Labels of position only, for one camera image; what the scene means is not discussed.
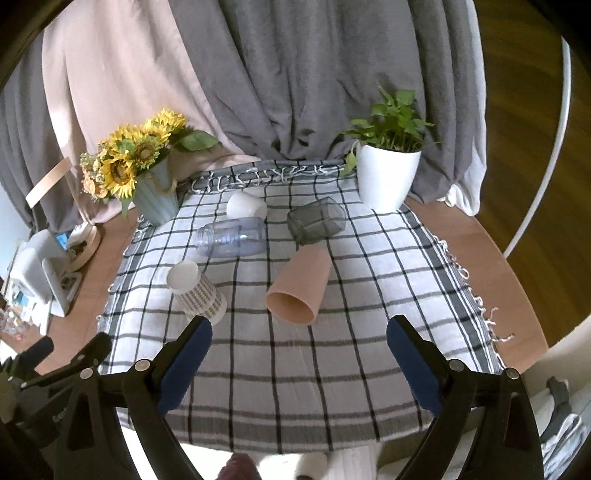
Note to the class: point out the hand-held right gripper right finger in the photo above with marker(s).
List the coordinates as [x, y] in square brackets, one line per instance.
[413, 369]

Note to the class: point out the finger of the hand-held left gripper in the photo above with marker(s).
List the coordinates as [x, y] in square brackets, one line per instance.
[87, 351]
[39, 349]

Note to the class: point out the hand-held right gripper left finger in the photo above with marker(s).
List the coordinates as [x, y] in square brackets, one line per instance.
[184, 364]

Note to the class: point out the terracotta pink cup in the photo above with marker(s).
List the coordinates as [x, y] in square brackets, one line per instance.
[300, 281]

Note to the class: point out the patterned paper cup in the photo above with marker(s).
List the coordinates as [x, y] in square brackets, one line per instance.
[198, 295]

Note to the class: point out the small white cup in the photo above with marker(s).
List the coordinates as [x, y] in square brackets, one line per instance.
[244, 205]

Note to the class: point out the grey glass cup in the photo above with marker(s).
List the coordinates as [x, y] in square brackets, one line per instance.
[316, 221]

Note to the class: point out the white desktop device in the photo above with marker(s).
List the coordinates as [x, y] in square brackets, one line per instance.
[32, 272]

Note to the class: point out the checked tablecloth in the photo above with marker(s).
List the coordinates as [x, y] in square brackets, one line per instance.
[286, 369]

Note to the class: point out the round wooden stand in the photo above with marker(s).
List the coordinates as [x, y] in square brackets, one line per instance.
[90, 247]

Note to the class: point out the clear plastic jar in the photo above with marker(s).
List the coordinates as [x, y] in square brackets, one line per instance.
[231, 237]

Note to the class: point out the grey garment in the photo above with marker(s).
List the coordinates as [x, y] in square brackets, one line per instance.
[561, 406]

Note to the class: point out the teal ribbed vase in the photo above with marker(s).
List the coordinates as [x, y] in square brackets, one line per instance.
[157, 203]

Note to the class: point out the wooden strip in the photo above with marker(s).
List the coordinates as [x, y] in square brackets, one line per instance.
[48, 180]

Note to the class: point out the white sheer curtain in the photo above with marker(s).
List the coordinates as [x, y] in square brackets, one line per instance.
[461, 198]

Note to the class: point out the sunflower bouquet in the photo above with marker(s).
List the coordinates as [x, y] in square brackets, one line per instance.
[120, 170]

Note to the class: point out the white plant pot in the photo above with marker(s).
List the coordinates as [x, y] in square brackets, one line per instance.
[388, 180]

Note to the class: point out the grey curtain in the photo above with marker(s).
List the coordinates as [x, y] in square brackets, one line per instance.
[300, 69]
[18, 138]

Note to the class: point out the green leafy plant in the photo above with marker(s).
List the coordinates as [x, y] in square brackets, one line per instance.
[392, 129]

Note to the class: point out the white hoop tube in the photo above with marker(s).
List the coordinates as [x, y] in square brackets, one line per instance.
[561, 138]

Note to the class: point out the pink curtain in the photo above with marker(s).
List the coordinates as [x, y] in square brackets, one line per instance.
[115, 69]

